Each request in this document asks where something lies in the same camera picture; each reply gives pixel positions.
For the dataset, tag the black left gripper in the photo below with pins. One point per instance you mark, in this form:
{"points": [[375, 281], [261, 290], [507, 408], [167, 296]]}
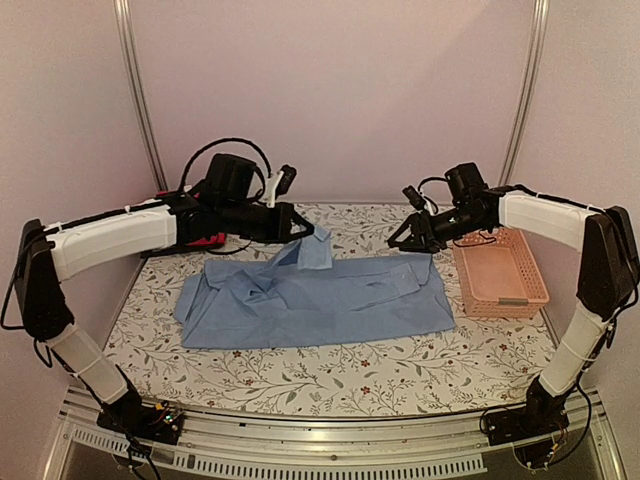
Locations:
{"points": [[280, 230]]}

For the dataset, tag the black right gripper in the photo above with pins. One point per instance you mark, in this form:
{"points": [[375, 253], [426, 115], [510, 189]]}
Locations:
{"points": [[421, 227]]}

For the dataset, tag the light blue shirt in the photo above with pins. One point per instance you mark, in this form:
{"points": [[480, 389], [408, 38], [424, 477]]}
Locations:
{"points": [[304, 297]]}

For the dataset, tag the red t-shirt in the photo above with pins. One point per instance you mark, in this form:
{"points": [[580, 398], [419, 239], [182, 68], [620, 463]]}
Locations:
{"points": [[205, 240]]}

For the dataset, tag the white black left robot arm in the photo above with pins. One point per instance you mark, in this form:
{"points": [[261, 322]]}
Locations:
{"points": [[228, 186]]}

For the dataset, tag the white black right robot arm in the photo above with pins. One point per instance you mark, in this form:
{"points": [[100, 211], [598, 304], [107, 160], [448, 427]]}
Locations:
{"points": [[592, 268]]}

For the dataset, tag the pink perforated plastic basket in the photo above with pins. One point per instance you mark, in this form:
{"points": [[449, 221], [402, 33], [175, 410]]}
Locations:
{"points": [[498, 275]]}

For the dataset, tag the floral patterned tablecloth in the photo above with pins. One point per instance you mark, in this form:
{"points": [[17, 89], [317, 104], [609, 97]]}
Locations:
{"points": [[480, 363]]}

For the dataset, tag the aluminium frame post right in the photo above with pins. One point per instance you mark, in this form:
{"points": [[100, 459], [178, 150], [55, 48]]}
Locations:
{"points": [[531, 71]]}

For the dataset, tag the aluminium frame post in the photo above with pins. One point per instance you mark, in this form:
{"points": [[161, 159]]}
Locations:
{"points": [[126, 35], [531, 71]]}

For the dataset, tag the aluminium front rail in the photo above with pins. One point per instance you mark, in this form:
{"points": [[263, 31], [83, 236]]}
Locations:
{"points": [[239, 445]]}

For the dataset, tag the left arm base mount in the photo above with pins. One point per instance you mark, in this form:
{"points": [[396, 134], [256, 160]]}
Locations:
{"points": [[161, 422]]}

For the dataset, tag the aluminium frame post left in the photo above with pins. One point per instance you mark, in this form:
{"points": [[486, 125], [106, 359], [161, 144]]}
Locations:
{"points": [[126, 35]]}

